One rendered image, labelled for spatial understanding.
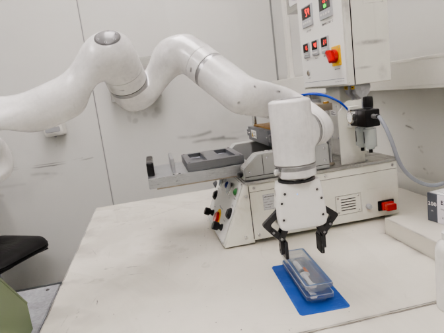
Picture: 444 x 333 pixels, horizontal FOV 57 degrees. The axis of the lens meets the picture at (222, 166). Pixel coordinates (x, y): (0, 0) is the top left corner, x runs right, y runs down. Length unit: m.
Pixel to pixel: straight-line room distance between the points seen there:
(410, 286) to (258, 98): 0.49
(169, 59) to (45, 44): 1.80
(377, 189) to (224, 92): 0.59
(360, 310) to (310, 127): 0.36
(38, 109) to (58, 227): 1.88
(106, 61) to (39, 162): 1.86
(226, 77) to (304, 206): 0.32
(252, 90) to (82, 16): 1.97
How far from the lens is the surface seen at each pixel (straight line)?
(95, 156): 2.71
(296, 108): 0.79
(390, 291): 0.91
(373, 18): 1.25
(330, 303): 0.86
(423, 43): 1.50
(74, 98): 1.00
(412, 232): 1.09
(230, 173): 1.16
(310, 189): 0.84
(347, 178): 1.22
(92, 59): 0.96
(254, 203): 1.13
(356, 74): 1.21
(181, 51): 0.99
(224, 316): 0.85
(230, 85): 0.88
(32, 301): 1.11
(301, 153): 0.80
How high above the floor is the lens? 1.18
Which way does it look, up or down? 10 degrees down
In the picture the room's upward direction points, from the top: 7 degrees counter-clockwise
